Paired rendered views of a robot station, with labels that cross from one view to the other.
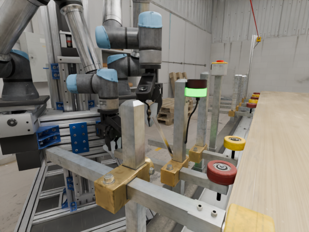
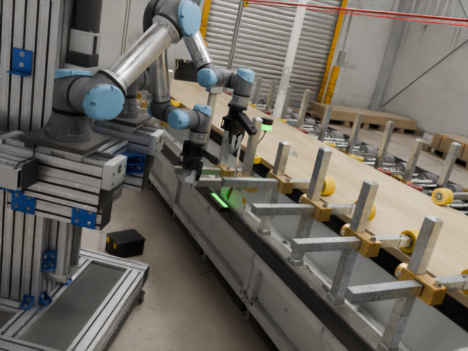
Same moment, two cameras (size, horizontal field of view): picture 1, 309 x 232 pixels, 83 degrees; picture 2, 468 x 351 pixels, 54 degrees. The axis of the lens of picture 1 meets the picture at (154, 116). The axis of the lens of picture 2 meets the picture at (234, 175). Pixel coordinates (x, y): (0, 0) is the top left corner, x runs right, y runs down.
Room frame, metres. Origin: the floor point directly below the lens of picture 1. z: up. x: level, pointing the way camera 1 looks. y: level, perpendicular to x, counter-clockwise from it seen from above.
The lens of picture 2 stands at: (-0.36, 1.73, 1.50)
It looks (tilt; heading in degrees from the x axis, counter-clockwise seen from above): 18 degrees down; 298
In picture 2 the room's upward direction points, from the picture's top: 12 degrees clockwise
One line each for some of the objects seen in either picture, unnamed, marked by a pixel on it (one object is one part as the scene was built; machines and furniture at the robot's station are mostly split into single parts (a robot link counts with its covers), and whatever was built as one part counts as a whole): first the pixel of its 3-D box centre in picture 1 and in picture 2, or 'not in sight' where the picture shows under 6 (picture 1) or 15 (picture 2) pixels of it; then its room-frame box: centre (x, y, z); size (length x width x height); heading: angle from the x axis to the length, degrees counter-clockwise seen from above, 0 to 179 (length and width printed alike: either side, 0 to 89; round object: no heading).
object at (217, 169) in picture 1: (220, 182); not in sight; (0.45, -0.19, 0.85); 0.08 x 0.08 x 0.11
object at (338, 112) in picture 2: not in sight; (365, 115); (2.26, -8.52, 0.23); 2.41 x 0.77 x 0.17; 56
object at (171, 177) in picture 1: (177, 168); (246, 182); (0.54, -0.08, 0.85); 0.14 x 0.06 x 0.05; 148
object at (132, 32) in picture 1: (142, 38); (221, 77); (0.70, 0.05, 1.29); 0.11 x 0.11 x 0.08; 9
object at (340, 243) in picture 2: not in sight; (359, 242); (-0.10, 0.34, 0.95); 0.50 x 0.04 x 0.04; 58
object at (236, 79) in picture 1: (234, 101); (164, 104); (1.62, -0.75, 0.91); 0.04 x 0.04 x 0.48; 58
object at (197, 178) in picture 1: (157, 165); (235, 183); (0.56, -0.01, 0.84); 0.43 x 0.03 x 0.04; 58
